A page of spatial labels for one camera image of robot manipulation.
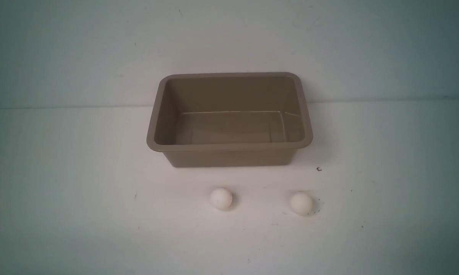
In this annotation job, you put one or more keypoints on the white ping-pong ball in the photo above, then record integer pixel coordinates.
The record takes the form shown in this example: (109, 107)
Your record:
(221, 199)
(301, 203)

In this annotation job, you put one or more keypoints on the tan plastic storage bin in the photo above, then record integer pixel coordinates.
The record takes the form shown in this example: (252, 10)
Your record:
(229, 119)

